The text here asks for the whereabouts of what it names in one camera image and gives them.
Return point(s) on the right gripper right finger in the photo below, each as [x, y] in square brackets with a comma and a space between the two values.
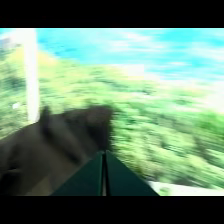
[125, 181]

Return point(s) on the olive green garment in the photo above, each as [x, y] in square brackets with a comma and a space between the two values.
[40, 153]

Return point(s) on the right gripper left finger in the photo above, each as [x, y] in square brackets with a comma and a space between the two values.
[86, 181]

